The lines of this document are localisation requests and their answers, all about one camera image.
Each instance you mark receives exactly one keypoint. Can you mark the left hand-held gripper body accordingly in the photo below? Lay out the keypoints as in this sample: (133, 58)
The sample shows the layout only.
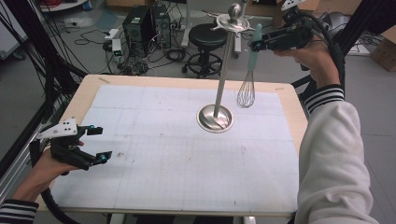
(67, 149)

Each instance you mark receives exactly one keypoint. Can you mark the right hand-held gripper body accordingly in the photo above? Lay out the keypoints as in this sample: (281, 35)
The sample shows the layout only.
(295, 34)

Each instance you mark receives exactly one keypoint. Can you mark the steel utensil stand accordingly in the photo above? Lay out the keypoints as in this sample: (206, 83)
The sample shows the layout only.
(222, 77)

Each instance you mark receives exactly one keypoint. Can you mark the person's right hand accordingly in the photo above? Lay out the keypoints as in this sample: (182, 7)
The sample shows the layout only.
(320, 62)

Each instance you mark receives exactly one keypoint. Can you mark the person's left hand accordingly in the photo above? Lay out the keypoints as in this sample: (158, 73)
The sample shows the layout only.
(40, 177)

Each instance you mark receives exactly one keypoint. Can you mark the black round stool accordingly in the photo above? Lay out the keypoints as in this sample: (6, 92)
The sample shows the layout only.
(207, 35)

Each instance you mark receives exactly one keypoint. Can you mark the white grid mat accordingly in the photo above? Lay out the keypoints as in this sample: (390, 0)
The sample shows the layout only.
(162, 161)

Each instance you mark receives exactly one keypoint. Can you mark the white power strip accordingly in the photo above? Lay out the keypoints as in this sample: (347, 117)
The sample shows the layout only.
(116, 46)

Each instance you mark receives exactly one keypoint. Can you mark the cardboard box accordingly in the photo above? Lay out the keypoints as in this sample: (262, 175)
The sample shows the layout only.
(384, 49)

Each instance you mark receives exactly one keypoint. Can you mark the black computer tower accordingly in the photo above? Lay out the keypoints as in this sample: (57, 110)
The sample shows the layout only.
(161, 26)
(137, 28)

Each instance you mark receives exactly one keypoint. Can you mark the black metal frame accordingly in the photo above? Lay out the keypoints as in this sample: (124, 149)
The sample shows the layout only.
(46, 62)

